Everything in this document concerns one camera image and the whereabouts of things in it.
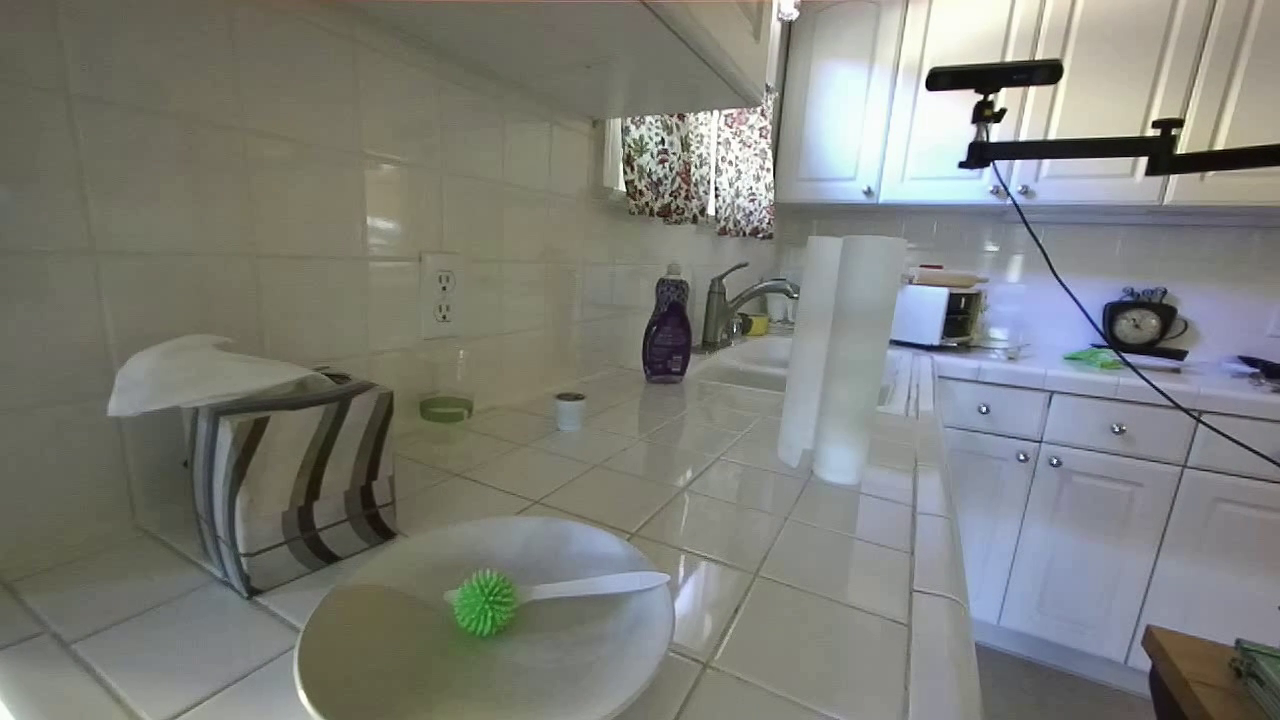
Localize wall power outlet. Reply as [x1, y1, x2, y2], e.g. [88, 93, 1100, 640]
[418, 257, 457, 336]

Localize white toaster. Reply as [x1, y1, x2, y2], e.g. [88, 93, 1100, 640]
[888, 285, 984, 350]

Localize purple dish soap bottle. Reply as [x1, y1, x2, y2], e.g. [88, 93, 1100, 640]
[644, 269, 690, 384]

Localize white shallow bowl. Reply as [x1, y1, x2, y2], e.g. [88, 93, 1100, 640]
[290, 515, 676, 720]

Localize green rimmed glass cup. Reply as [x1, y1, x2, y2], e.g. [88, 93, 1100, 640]
[415, 350, 475, 425]

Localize green spiky ball brush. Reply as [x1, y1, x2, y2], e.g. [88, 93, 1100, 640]
[442, 572, 669, 640]

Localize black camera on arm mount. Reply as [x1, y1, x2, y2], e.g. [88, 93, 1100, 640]
[921, 52, 1280, 179]

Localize floral window curtain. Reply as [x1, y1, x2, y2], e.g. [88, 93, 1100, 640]
[618, 110, 776, 240]

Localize white paper towel roll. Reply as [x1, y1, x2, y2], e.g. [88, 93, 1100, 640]
[776, 236, 908, 483]

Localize black kitchen scale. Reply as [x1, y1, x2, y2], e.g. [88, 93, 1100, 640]
[1103, 288, 1188, 355]

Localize chrome kitchen faucet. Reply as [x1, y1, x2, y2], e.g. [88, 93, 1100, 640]
[700, 265, 798, 354]

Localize small white cup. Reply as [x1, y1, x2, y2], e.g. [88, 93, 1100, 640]
[553, 393, 587, 432]

